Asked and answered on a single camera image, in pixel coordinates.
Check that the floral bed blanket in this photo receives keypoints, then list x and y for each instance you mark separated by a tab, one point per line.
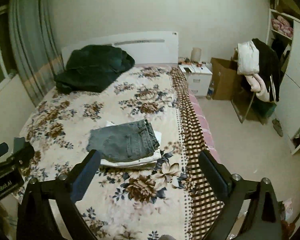
168	197

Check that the white cylindrical lamp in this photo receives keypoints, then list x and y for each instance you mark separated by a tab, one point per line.
196	54

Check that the white bed headboard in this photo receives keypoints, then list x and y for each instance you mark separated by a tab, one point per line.
149	47

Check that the blue denim jeans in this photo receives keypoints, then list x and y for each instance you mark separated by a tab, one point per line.
123	141

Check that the pink mattress sheet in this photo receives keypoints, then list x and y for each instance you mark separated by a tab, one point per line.
205	127

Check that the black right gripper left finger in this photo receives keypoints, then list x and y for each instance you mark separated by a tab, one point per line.
36	219

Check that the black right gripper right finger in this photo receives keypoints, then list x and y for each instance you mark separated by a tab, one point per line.
262	220

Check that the brown cardboard box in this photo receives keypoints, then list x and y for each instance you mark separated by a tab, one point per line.
225	79

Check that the white wardrobe shelf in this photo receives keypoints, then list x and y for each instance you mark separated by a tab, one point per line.
288	49

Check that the clothes rack with garments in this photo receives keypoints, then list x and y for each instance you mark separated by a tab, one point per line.
259	72

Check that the pink folded bedding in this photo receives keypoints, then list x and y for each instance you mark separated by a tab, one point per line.
281	25

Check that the white bedside nightstand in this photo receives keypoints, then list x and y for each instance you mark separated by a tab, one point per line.
198	78

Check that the dark green blanket pile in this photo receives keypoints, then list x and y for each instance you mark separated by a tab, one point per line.
93	68

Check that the folded white clothes stack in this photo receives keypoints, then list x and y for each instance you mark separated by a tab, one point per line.
140	159

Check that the striped grey curtain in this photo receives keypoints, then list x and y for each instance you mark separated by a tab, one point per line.
35	50

